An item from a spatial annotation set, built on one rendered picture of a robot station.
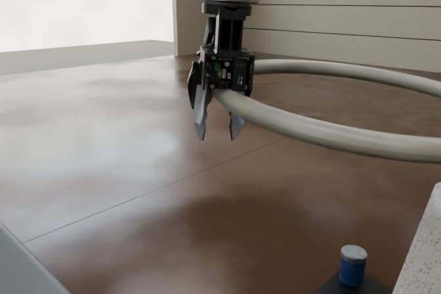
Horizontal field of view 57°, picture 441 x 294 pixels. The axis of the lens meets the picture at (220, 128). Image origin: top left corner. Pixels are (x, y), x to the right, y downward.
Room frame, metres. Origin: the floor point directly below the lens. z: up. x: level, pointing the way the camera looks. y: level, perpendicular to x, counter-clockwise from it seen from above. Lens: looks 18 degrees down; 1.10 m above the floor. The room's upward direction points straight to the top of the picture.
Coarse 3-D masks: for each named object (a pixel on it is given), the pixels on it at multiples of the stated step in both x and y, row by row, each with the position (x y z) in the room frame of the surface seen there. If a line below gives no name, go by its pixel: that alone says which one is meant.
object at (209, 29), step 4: (208, 20) 0.62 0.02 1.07; (212, 20) 0.61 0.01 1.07; (208, 24) 0.61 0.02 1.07; (212, 24) 0.61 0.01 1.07; (208, 28) 0.61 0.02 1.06; (212, 28) 0.61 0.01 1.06; (208, 32) 0.61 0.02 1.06; (212, 32) 0.60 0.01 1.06; (204, 36) 0.68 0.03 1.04; (208, 36) 0.62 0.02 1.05; (212, 36) 0.62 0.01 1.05; (204, 40) 0.68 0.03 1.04; (208, 40) 0.63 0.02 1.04; (204, 44) 0.68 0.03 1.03; (208, 44) 0.65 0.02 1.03
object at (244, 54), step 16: (224, 16) 0.55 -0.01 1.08; (240, 16) 0.56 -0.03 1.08; (224, 32) 0.58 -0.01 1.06; (240, 32) 0.57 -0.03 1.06; (208, 48) 0.60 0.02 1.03; (224, 48) 0.58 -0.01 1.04; (240, 48) 0.57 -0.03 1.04; (208, 64) 0.58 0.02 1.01; (224, 64) 0.56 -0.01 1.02; (240, 64) 0.56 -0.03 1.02; (208, 80) 0.59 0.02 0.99; (224, 80) 0.57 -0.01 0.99; (240, 80) 0.56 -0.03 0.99
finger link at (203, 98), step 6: (198, 90) 0.61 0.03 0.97; (210, 90) 0.62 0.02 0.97; (198, 96) 0.61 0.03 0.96; (204, 96) 0.59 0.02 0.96; (210, 96) 0.62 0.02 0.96; (198, 102) 0.61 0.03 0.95; (204, 102) 0.59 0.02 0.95; (198, 108) 0.61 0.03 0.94; (204, 108) 0.62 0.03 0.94; (192, 114) 0.61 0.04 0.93; (198, 114) 0.60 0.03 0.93; (204, 114) 0.62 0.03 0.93; (198, 120) 0.59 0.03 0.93; (204, 120) 0.62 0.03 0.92; (198, 126) 0.62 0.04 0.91; (204, 126) 0.62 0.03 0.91; (198, 132) 0.62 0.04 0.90; (204, 132) 0.62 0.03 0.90
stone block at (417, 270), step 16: (432, 192) 0.70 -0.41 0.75; (432, 208) 0.67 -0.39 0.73; (432, 224) 0.64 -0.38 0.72; (416, 240) 0.64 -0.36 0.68; (432, 240) 0.61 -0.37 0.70; (416, 256) 0.61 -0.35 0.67; (432, 256) 0.58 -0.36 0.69; (400, 272) 0.62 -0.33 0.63; (416, 272) 0.59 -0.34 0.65; (432, 272) 0.56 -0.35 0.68; (400, 288) 0.59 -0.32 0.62; (416, 288) 0.56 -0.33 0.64; (432, 288) 0.53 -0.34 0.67
